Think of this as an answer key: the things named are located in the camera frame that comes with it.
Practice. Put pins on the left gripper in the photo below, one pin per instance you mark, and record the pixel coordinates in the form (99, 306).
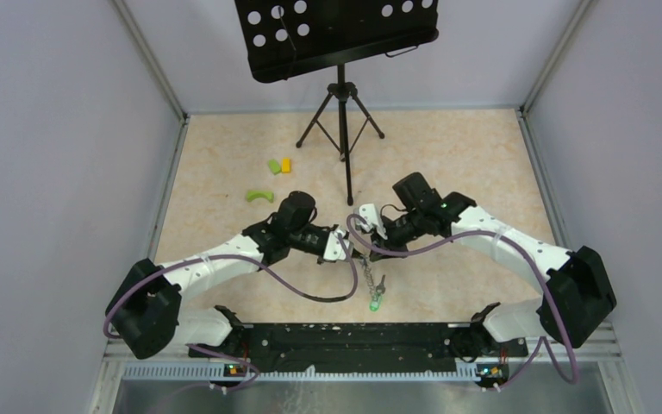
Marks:
(320, 260)

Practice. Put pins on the green curved block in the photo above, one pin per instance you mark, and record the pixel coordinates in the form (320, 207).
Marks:
(253, 195)

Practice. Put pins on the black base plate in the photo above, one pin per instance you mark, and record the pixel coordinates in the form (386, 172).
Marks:
(365, 347)

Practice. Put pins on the green key tag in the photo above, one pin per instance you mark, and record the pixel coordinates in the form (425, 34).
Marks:
(375, 304)

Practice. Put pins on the black music stand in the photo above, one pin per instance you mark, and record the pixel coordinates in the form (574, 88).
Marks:
(287, 39)

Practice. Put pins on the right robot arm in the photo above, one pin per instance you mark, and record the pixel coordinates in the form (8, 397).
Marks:
(576, 293)

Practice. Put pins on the silver key on green tag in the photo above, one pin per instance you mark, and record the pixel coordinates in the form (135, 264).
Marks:
(380, 288)

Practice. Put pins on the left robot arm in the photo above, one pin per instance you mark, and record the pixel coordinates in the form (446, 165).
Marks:
(148, 311)

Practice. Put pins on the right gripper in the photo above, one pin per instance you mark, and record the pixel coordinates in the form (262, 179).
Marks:
(390, 244)

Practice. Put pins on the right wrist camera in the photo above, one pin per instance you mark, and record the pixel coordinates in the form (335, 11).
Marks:
(370, 220)

